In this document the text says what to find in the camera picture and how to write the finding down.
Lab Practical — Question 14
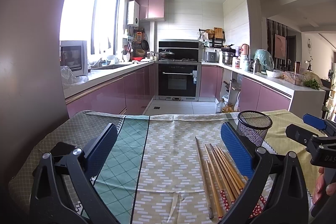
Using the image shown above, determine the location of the bamboo chopstick red end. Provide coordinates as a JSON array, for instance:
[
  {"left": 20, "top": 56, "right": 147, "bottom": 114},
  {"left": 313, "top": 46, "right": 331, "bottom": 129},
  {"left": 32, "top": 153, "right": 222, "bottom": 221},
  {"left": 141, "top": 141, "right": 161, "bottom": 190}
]
[{"left": 209, "top": 143, "right": 263, "bottom": 217}]

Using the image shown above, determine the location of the cooking oil bottle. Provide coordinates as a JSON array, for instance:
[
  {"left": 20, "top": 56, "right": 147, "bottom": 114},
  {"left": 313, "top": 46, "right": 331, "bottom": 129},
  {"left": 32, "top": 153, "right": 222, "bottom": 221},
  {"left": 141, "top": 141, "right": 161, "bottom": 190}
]
[{"left": 216, "top": 98, "right": 226, "bottom": 113}]

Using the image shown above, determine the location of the built-in black oven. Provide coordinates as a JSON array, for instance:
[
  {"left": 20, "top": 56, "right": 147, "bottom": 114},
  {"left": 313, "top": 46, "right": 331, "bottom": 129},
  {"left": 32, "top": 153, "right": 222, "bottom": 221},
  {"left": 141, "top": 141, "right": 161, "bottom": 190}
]
[{"left": 154, "top": 61, "right": 201, "bottom": 101}]

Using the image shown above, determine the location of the white microwave oven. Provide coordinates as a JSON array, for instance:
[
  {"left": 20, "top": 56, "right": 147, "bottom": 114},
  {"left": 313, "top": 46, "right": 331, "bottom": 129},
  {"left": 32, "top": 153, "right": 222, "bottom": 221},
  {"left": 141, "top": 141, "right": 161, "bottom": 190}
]
[{"left": 60, "top": 40, "right": 88, "bottom": 76}]

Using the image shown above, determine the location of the bamboo chopstick plain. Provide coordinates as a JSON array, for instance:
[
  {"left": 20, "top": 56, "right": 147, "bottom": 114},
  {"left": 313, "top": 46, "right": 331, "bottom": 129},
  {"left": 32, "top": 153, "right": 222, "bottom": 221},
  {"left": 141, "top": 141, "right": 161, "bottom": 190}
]
[{"left": 195, "top": 137, "right": 214, "bottom": 219}]

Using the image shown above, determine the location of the steel stock pot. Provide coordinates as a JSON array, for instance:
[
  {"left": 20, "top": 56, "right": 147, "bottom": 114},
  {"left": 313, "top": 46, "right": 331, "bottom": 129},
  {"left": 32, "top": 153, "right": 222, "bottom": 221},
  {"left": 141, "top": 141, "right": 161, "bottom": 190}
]
[{"left": 221, "top": 47, "right": 236, "bottom": 65}]

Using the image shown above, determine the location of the black mesh utensil cup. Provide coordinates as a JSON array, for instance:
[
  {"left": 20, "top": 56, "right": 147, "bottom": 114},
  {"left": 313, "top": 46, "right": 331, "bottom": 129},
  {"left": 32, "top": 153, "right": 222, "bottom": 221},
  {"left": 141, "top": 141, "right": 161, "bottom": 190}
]
[{"left": 237, "top": 110, "right": 273, "bottom": 147}]

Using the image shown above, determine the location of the patterned tablecloth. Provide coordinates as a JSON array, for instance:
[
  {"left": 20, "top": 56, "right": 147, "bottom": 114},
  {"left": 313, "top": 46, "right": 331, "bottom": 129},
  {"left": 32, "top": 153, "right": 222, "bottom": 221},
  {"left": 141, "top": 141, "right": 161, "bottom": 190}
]
[{"left": 7, "top": 109, "right": 325, "bottom": 224}]

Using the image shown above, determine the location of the kitchen window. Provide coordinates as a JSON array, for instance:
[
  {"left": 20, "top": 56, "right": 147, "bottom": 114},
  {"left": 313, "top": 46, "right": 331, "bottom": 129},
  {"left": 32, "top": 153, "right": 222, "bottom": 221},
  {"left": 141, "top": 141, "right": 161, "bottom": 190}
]
[{"left": 59, "top": 0, "right": 120, "bottom": 56}]

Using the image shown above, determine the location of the black range hood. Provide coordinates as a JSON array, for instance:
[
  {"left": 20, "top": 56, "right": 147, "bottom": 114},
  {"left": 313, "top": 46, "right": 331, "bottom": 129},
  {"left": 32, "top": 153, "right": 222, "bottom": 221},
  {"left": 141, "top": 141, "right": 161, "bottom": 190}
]
[{"left": 158, "top": 39, "right": 202, "bottom": 61}]

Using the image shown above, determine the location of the pink wall cabinet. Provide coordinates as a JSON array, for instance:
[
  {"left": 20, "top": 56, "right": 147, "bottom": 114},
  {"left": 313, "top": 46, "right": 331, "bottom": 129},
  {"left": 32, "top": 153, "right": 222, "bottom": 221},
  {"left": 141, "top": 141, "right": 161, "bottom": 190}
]
[{"left": 135, "top": 0, "right": 165, "bottom": 21}]

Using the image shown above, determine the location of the white water heater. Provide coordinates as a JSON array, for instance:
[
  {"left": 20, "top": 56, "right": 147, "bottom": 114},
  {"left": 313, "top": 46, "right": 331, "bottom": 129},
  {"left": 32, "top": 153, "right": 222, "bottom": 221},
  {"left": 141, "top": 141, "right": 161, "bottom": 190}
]
[{"left": 127, "top": 0, "right": 139, "bottom": 27}]

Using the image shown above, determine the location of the teal fan cover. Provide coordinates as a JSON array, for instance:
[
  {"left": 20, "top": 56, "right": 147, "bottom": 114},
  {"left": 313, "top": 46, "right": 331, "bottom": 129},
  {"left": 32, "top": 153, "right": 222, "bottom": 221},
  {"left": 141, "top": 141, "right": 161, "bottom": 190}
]
[{"left": 254, "top": 49, "right": 274, "bottom": 71}]

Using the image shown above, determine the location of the right hand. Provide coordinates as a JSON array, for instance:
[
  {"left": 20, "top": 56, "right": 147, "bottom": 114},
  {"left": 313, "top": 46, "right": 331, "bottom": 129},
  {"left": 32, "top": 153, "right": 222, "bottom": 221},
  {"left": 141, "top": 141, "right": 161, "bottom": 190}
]
[{"left": 312, "top": 167, "right": 336, "bottom": 204}]

